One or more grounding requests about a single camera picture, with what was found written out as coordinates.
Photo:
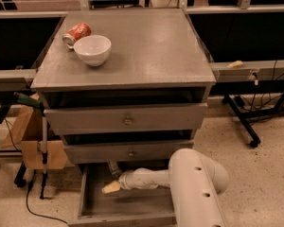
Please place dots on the grey drawer cabinet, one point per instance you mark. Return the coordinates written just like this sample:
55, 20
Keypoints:
155, 59

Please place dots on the brown cardboard box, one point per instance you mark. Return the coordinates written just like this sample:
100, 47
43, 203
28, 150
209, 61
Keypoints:
26, 134

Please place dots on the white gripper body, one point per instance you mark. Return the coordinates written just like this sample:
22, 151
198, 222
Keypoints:
128, 179

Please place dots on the grey bottom drawer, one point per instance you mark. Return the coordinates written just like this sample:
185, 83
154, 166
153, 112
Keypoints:
125, 208

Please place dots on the white ceramic bowl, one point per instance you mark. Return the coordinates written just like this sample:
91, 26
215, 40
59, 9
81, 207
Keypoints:
93, 50

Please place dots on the black table leg with caster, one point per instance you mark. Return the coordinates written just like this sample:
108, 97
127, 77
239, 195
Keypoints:
255, 139

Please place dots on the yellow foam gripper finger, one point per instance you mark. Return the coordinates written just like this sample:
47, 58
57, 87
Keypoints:
111, 187

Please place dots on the tripod stand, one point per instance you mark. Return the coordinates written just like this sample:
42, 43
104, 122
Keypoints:
44, 154

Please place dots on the orange soda can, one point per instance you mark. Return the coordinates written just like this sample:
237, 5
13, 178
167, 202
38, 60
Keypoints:
75, 33

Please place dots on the green handled tool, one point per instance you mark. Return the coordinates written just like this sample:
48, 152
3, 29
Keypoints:
27, 100

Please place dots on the plastic bottle with white cap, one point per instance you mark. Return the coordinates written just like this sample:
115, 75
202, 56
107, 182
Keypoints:
115, 169

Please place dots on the small foam scrap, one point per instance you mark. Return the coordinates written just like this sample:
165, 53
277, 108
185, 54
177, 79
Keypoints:
235, 64

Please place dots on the grey top drawer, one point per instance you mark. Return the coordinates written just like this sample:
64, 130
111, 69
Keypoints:
162, 117

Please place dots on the grey middle drawer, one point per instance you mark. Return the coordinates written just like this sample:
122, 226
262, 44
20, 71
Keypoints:
123, 152

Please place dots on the grey drawer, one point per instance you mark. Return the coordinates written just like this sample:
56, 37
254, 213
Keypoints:
123, 152
162, 117
125, 208

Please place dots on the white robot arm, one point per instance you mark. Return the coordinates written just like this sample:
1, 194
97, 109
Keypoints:
194, 180

